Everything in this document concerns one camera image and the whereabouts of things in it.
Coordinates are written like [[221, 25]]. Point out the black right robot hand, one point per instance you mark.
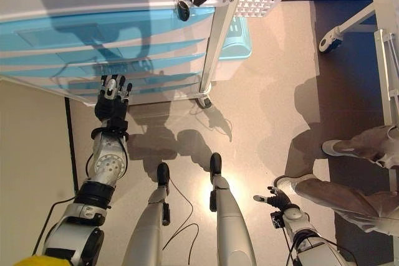
[[280, 200]]

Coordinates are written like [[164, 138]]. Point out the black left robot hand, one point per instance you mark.
[[109, 107]]

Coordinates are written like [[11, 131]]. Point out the blue white cart drawer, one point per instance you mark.
[[165, 91], [180, 60], [174, 46], [174, 77], [37, 32]]

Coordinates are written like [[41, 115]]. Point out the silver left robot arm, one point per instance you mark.
[[107, 163]]

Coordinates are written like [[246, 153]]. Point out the yellow shoulder cover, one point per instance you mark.
[[37, 261]]

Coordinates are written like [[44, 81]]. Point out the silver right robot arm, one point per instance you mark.
[[296, 216]]

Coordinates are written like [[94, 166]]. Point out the person in grey clothes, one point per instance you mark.
[[330, 194]]

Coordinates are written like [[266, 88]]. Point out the grey right robot leg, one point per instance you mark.
[[229, 225]]

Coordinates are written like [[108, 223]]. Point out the cart caster wheel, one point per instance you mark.
[[205, 101]]

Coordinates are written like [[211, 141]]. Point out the blue lid waste bin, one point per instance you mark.
[[233, 51]]

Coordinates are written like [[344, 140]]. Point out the bed caster wheel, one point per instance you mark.
[[327, 42]]

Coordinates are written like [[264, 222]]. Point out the white hospital bed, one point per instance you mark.
[[381, 13]]

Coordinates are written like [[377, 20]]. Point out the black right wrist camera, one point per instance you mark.
[[276, 220]]

